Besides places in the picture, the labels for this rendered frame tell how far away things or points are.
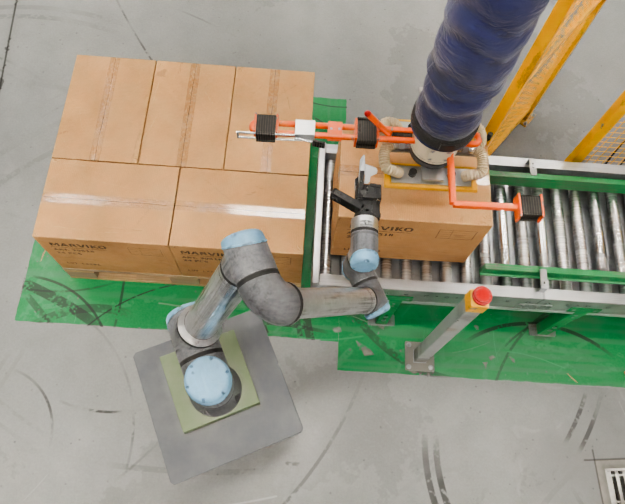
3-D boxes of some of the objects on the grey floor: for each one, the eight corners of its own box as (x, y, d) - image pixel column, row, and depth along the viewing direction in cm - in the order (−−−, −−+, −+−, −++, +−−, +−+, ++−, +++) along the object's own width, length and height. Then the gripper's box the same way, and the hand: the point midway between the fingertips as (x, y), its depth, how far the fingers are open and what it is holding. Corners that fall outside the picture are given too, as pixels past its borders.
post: (425, 350, 307) (488, 289, 215) (426, 363, 305) (489, 308, 212) (412, 349, 307) (469, 288, 214) (413, 362, 305) (470, 306, 212)
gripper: (375, 232, 206) (374, 181, 213) (385, 206, 187) (384, 152, 195) (350, 230, 205) (351, 179, 213) (357, 204, 187) (358, 150, 195)
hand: (358, 165), depth 204 cm, fingers open, 14 cm apart
